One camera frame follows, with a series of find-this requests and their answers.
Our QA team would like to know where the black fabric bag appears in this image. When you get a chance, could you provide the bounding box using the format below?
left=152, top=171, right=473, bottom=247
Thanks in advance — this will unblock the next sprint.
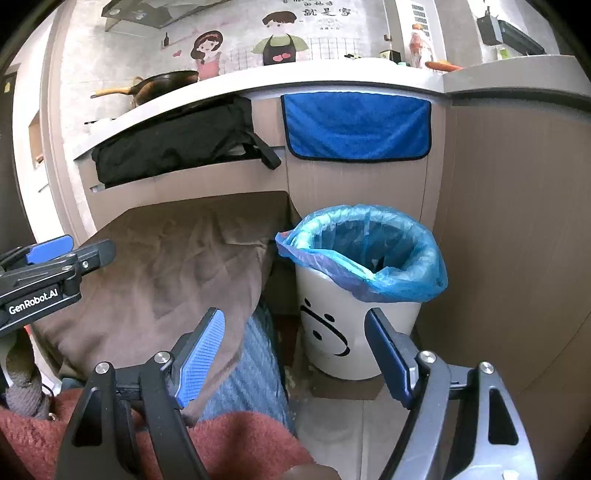
left=91, top=96, right=282, bottom=189

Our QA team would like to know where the red towel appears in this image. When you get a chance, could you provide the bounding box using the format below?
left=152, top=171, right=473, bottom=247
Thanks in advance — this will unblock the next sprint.
left=0, top=390, right=342, bottom=480

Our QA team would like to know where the cartoon wall sticker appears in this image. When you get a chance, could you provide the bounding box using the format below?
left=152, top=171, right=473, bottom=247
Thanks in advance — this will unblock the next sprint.
left=161, top=0, right=365, bottom=79

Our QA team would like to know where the red label plastic bottle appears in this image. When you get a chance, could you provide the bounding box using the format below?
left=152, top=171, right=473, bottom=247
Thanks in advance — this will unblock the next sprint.
left=409, top=25, right=435, bottom=70

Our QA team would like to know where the black wall rack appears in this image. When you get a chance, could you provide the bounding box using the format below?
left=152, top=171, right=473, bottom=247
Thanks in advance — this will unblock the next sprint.
left=477, top=7, right=546, bottom=55

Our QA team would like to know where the black wok with wooden handle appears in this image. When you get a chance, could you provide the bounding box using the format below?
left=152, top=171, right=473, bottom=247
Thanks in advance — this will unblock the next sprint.
left=90, top=70, right=200, bottom=107

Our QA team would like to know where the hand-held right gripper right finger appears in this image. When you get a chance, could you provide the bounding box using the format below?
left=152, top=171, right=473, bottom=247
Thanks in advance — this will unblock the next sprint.
left=365, top=308, right=539, bottom=480

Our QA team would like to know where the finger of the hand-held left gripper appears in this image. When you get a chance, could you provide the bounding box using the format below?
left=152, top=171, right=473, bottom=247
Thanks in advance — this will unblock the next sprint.
left=0, top=234, right=75, bottom=273
left=60, top=239, right=117, bottom=280

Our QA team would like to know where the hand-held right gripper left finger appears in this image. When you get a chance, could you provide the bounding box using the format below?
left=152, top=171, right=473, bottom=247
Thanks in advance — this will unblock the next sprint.
left=54, top=307, right=226, bottom=480

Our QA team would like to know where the blue-grey striped cloth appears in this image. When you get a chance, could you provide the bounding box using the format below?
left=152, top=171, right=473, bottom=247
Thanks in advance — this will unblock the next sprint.
left=198, top=302, right=296, bottom=435

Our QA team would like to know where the blue plastic bin liner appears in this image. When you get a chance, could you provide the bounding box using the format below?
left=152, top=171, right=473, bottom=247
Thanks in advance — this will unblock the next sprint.
left=276, top=204, right=448, bottom=304

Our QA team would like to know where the white smiley-face waste bin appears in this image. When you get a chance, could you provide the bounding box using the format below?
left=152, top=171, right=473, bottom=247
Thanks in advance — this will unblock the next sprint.
left=294, top=263, right=423, bottom=381

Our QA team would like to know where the blue towel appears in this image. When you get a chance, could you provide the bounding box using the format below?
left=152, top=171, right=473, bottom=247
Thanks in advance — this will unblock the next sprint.
left=281, top=92, right=432, bottom=162

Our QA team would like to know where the glass range hood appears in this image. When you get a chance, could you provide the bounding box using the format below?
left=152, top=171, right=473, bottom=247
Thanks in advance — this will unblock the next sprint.
left=102, top=0, right=232, bottom=32

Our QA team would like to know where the person's left forearm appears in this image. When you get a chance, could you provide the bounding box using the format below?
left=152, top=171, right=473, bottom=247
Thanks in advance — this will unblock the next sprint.
left=0, top=330, right=52, bottom=421

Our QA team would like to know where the wood-grain kitchen cabinet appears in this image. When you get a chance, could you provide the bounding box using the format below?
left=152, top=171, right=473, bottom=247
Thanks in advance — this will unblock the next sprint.
left=74, top=88, right=591, bottom=398

